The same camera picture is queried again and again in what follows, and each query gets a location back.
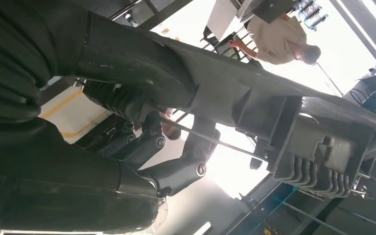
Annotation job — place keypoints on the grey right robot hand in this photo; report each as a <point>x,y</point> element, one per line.
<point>61,181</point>

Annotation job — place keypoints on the steel workbench table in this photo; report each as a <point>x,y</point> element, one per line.
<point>74,113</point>

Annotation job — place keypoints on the person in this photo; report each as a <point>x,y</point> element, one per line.
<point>278,39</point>

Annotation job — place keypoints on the blue water bottle pack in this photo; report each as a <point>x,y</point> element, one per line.
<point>311,14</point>

